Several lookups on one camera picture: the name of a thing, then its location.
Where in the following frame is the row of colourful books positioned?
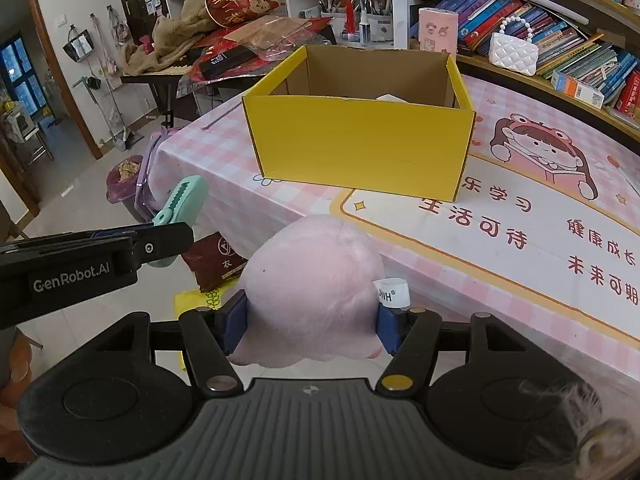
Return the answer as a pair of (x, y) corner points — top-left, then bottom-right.
(410, 0), (640, 106)

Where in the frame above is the pink plush pig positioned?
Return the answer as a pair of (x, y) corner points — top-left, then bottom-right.
(227, 214), (412, 367)

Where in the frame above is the red tassel ornament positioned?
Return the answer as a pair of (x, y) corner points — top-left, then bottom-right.
(340, 0), (362, 43)

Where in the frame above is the wooden bookshelf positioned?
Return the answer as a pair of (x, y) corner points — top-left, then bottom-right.
(407, 0), (640, 136)

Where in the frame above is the red gift paper pile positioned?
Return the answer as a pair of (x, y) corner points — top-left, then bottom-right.
(187, 15), (333, 86)

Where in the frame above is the purple lined trash bin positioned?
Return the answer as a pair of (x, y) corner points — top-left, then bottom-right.
(106, 155), (151, 221)

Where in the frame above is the brown fleece blanket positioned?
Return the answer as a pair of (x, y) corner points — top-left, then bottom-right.
(122, 0), (218, 78)

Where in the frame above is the wooden door frame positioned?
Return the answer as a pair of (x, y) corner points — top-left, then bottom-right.
(20, 0), (106, 161)

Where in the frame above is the pen holder with pens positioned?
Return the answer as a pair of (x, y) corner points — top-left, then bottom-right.
(320, 0), (396, 43)

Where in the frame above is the yellow paper sheet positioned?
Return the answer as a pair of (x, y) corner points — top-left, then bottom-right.
(174, 275), (241, 371)

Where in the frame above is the hanging tote bag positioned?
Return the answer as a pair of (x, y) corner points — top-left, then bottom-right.
(62, 25), (96, 63)

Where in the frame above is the black side table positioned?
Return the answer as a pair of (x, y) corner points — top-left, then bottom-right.
(122, 62), (201, 131)

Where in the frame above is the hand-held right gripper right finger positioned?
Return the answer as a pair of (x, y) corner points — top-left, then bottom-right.
(376, 305), (541, 395)

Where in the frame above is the clear plastic sheet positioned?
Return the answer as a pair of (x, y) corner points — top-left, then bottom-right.
(225, 15), (311, 53)

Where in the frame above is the black flat box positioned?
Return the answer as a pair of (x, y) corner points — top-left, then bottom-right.
(200, 44), (256, 81)

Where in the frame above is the yellow cardboard box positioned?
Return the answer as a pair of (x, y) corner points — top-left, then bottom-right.
(242, 44), (477, 203)

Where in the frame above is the pink checked printed tablecloth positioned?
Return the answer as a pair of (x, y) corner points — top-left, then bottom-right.
(145, 72), (640, 406)

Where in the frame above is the dark red snack packet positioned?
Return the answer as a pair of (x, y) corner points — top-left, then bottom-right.
(181, 232), (249, 293)

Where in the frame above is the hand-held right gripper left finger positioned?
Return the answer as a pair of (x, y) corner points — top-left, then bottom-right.
(82, 290), (250, 395)

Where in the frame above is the broom and dustpan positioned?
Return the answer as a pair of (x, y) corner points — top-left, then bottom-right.
(75, 75), (133, 151)

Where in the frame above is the orange white carton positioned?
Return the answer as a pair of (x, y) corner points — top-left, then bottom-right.
(551, 70), (606, 109)

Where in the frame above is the mint green clip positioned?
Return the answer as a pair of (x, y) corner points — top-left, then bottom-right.
(146, 175), (209, 268)

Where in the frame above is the pink sticker cylinder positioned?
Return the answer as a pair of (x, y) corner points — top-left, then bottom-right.
(417, 7), (459, 56)

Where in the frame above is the white quilted pearl handbag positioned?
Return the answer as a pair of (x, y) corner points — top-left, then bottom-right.
(489, 16), (540, 77)

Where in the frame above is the red thick dictionary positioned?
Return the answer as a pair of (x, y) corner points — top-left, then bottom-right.
(614, 70), (640, 116)

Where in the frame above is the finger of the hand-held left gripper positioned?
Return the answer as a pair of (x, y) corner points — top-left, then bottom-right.
(131, 222), (195, 267)
(0, 225), (156, 263)

